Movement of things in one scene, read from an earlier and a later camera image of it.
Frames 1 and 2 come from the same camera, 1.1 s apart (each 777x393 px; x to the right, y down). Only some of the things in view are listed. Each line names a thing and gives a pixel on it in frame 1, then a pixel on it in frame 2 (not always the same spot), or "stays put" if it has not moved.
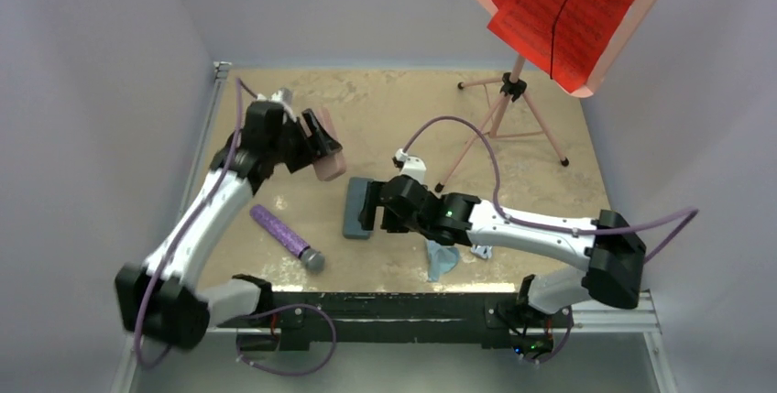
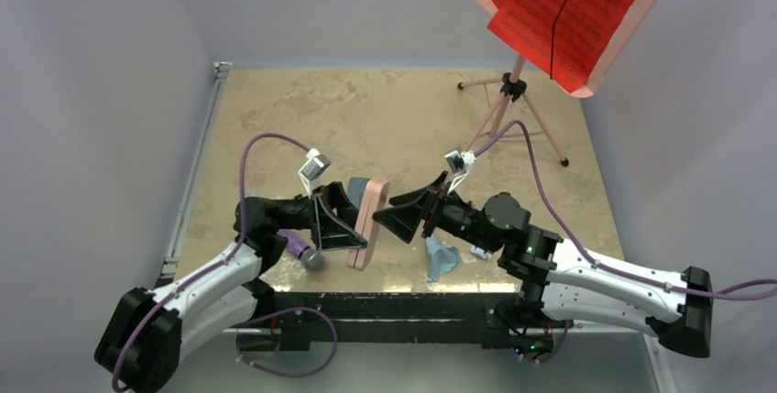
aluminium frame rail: x=129 y=343 stays put
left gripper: x=318 y=145 → x=335 y=230
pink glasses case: x=334 y=165 → x=373 y=201
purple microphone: x=311 y=259 stays put
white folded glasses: x=483 y=251 stays put
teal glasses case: x=355 y=201 stays put
